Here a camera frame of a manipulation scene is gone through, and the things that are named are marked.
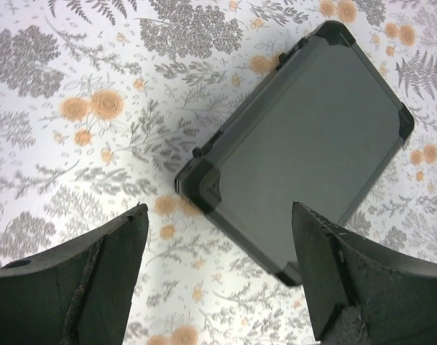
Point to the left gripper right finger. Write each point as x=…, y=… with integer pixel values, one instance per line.
x=360, y=292

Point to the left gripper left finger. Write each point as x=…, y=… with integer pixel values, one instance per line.
x=79, y=292

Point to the floral table mat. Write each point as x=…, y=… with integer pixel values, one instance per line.
x=102, y=102

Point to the black poker set case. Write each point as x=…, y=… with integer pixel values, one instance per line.
x=319, y=129

